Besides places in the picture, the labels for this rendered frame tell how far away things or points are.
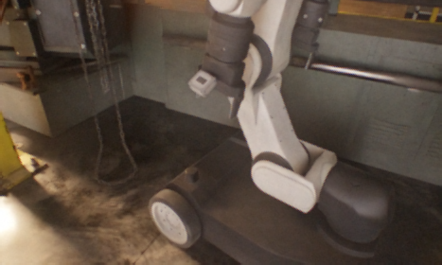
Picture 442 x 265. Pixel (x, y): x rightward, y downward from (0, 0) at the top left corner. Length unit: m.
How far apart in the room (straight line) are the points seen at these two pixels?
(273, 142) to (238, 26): 0.41
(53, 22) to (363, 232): 1.42
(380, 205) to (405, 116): 0.66
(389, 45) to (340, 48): 0.18
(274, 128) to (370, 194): 0.30
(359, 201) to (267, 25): 0.50
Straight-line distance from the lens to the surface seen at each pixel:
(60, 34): 1.51
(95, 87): 1.84
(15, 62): 1.69
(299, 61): 1.29
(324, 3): 0.96
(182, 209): 0.91
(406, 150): 1.51
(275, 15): 0.74
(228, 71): 0.60
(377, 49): 1.34
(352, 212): 0.85
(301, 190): 0.83
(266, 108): 0.82
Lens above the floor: 0.85
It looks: 31 degrees down
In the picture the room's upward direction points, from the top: 2 degrees clockwise
